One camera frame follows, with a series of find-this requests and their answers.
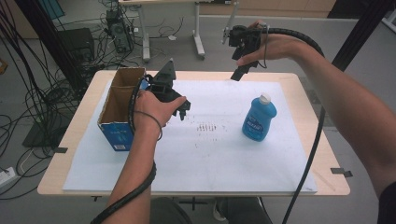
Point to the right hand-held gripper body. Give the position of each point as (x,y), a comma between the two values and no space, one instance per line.
(246,39)

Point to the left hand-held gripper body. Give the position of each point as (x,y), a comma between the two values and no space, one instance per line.
(163,82)

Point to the blue bottle with white cap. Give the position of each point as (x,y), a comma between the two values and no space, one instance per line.
(259,119)

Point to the blue cardboard box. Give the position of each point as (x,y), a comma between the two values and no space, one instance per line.
(120,105)

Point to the person's left hand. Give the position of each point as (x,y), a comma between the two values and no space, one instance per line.
(155,110)

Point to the person's right hand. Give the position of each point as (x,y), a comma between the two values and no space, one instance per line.
(277,46)

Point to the white desk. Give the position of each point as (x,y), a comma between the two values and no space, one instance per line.
(198,34)

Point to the wooden cabinet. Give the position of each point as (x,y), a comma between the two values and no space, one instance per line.
(280,7)

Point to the white paper sheet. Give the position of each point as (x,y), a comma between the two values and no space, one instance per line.
(218,161)

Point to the black computer tower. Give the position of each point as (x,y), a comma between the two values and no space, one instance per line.
(119,31)

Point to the grey floor mat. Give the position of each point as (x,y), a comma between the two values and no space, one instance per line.
(308,90)

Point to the person's left leg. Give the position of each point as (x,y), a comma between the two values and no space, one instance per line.
(169,213)

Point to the person's leg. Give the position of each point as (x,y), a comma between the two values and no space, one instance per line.
(169,213)
(246,211)

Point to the white shoe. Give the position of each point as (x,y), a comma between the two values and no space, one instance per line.
(219,213)

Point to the person's right leg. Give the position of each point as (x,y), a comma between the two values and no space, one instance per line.
(246,211)

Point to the grey tape strip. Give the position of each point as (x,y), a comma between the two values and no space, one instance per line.
(341,171)
(60,150)

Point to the white power strip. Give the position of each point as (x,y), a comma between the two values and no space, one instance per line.
(6,176)

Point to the black sleeve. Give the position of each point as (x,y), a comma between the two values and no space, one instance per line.
(388,203)

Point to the black table frame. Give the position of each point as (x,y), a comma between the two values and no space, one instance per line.
(193,203)

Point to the black metal post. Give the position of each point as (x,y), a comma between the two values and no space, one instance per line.
(361,34)
(53,43)

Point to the black stand base plate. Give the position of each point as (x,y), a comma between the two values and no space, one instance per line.
(40,135)

